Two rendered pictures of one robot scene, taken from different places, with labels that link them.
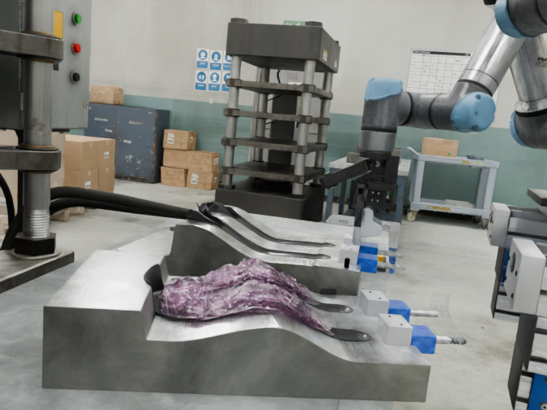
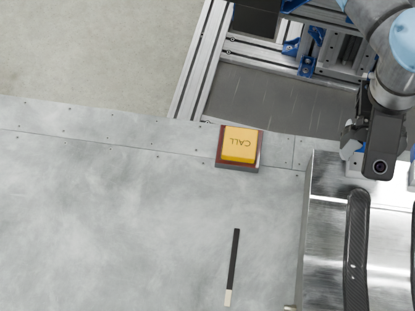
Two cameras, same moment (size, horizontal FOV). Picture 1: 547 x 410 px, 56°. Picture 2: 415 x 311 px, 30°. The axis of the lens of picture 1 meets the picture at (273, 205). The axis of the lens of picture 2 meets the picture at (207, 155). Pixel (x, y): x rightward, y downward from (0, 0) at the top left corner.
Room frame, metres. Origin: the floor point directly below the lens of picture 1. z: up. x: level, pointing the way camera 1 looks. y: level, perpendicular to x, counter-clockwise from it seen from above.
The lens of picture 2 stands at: (1.46, 0.35, 2.07)
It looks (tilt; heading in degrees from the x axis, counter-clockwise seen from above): 64 degrees down; 262
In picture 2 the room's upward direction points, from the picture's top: 5 degrees clockwise
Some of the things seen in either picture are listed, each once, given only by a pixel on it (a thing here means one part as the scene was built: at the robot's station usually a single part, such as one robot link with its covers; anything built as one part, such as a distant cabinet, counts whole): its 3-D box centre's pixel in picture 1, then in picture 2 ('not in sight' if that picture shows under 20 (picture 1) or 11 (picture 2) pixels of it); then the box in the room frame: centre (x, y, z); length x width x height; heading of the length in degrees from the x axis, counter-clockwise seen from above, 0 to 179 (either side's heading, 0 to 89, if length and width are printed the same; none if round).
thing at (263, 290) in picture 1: (246, 289); not in sight; (0.76, 0.03, 0.90); 0.26 x 0.18 x 0.08; 96
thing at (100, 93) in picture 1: (107, 94); not in sight; (8.09, 2.69, 1.26); 0.42 x 0.33 x 0.29; 75
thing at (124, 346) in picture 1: (241, 317); not in sight; (0.75, 0.03, 0.86); 0.50 x 0.26 x 0.11; 96
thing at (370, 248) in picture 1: (373, 250); (362, 144); (1.12, -0.23, 0.89); 0.13 x 0.05 x 0.05; 79
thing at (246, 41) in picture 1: (283, 129); not in sight; (5.81, -0.03, 1.03); 1.54 x 0.94 x 2.06; 165
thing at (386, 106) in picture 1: (382, 105); (410, 50); (1.12, -0.21, 1.21); 0.09 x 0.08 x 0.11; 116
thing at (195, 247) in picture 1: (247, 248); (380, 305); (1.12, 0.05, 0.87); 0.50 x 0.26 x 0.14; 79
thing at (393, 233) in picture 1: (362, 230); not in sight; (4.31, -0.77, 0.28); 0.61 x 0.41 x 0.15; 75
